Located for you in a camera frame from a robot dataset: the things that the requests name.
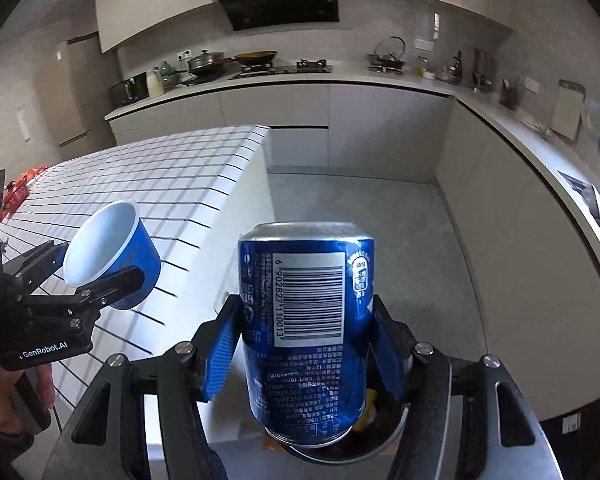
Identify beige wall cabinets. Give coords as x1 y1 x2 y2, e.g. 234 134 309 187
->
94 0 513 53

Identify dark utensil holder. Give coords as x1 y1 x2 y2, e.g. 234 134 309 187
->
498 79 521 109

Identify lidded cooking pot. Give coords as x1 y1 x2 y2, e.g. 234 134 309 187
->
186 50 225 77

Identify light blue paper bowl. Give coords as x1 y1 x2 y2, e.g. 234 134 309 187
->
62 200 161 311

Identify white cutting board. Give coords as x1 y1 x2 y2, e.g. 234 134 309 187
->
550 80 585 141

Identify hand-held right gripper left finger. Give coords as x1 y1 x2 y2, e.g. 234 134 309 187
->
54 294 245 480

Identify grey kitchen counter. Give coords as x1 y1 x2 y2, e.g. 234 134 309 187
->
104 62 600 421

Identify wok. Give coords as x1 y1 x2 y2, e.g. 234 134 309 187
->
225 50 279 67

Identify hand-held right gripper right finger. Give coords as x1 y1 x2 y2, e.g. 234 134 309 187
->
367 294 551 480

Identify black microwave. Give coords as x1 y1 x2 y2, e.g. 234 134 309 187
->
110 71 149 107

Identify black trash bin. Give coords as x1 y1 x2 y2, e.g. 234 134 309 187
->
267 350 415 463

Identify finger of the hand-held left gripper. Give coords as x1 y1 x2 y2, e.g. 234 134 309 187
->
0 240 70 286
76 266 145 311

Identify red cooking pot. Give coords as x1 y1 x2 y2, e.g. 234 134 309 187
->
2 180 30 211

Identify black gas stove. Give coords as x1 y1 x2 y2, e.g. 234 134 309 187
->
228 59 333 80

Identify yellow cloth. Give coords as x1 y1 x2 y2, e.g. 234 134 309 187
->
352 389 381 433

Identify metal kettle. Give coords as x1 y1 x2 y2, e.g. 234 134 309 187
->
367 36 407 72

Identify metal colander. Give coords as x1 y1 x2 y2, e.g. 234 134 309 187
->
581 99 600 151

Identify checked white tablecloth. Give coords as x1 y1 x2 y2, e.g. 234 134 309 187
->
0 124 271 480

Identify teal teapot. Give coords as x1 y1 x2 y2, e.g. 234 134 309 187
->
157 61 179 92

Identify beige refrigerator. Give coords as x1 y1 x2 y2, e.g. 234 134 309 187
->
34 35 118 161

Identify blue soda can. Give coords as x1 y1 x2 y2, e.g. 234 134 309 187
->
237 221 377 448

